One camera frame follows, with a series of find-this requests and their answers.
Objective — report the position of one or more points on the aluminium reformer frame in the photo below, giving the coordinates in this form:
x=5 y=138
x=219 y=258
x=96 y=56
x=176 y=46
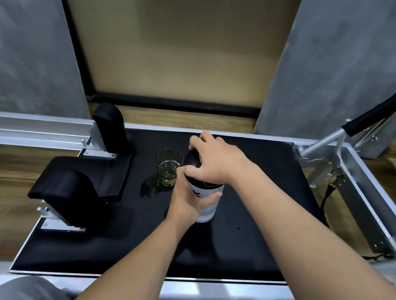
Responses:
x=22 y=128

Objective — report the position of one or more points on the black padded shoulder rest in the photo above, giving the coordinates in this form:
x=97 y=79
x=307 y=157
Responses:
x=111 y=125
x=68 y=193

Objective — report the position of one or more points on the person's left forearm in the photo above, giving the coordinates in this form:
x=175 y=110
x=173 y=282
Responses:
x=138 y=271

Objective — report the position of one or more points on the black padded carriage mat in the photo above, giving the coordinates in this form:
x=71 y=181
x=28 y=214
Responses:
x=237 y=240

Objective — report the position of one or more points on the white bottle with black label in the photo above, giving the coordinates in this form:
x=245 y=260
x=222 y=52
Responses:
x=207 y=214

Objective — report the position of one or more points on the clear glass with yellow liquid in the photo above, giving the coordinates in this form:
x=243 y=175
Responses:
x=168 y=168

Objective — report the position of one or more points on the black padded foot bar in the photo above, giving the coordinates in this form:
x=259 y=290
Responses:
x=377 y=111

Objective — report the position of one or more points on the black bottle cap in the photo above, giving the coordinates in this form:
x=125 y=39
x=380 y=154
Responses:
x=192 y=160

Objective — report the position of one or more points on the person's right thumb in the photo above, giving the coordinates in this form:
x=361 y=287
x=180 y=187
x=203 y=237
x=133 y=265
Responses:
x=191 y=173

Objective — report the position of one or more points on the person's right forearm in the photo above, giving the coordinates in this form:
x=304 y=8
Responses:
x=315 y=250

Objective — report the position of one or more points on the person's left fingers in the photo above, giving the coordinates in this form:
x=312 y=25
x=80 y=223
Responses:
x=209 y=201

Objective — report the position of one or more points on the person's left hand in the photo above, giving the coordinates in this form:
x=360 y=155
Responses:
x=181 y=204

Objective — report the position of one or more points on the person's right hand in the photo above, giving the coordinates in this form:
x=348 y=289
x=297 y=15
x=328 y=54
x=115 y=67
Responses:
x=220 y=162

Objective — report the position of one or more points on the black flat headrest pad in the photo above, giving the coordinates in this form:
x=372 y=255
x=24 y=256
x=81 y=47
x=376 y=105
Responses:
x=107 y=172

